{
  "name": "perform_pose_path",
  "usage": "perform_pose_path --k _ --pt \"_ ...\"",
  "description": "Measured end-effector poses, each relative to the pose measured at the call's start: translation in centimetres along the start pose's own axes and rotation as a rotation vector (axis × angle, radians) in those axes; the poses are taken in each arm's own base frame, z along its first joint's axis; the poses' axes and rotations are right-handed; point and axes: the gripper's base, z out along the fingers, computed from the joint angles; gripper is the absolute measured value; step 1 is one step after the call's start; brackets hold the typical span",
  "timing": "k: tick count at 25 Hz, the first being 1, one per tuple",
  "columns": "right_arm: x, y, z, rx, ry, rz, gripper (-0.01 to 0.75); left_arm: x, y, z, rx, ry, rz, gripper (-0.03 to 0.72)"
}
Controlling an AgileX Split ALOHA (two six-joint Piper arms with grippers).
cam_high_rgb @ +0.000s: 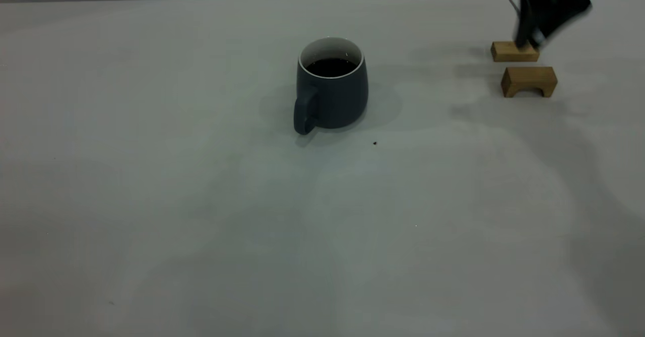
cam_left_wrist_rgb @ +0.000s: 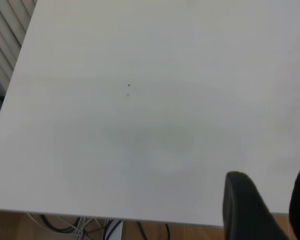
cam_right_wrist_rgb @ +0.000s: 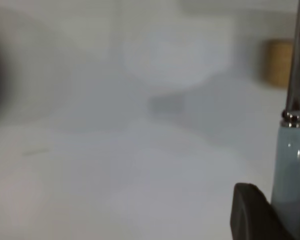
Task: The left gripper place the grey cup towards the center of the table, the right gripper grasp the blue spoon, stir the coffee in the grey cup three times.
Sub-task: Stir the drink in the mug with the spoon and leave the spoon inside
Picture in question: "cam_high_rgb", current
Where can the dark grey ceramic mug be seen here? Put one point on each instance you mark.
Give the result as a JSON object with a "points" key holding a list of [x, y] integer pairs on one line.
{"points": [[337, 100]]}

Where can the flat rectangular wooden block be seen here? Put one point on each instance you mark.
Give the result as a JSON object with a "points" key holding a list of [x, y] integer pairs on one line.
{"points": [[504, 53]]}

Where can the arched wooden block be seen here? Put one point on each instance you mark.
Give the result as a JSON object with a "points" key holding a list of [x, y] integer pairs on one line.
{"points": [[529, 77]]}

